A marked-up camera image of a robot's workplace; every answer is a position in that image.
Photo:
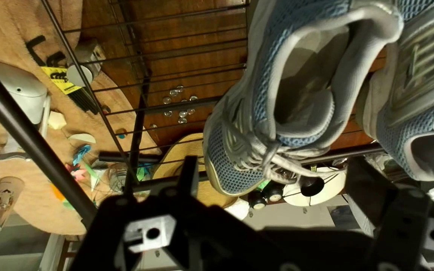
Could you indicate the white rounded plastic object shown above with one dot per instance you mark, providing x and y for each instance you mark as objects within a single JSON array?
[{"x": 19, "y": 91}]

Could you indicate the black metal shoe rack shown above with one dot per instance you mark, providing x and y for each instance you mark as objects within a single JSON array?
[{"x": 31, "y": 141}]

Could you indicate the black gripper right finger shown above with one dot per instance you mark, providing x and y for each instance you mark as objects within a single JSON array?
[{"x": 408, "y": 234}]

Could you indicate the yellow black label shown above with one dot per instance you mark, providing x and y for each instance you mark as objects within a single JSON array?
[{"x": 59, "y": 79}]

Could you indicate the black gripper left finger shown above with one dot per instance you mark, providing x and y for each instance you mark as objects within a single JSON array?
[{"x": 112, "y": 234}]

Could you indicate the white tape roll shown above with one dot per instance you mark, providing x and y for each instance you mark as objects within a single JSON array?
[{"x": 331, "y": 189}]

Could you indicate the blue grey mesh sneaker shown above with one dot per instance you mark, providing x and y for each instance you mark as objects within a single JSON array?
[
  {"x": 418, "y": 99},
  {"x": 237, "y": 150}
]

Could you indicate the clear glass bead cluster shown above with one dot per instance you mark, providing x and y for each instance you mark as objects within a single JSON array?
[{"x": 177, "y": 91}]

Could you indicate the teal plastic piece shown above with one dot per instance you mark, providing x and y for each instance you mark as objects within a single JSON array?
[{"x": 82, "y": 153}]

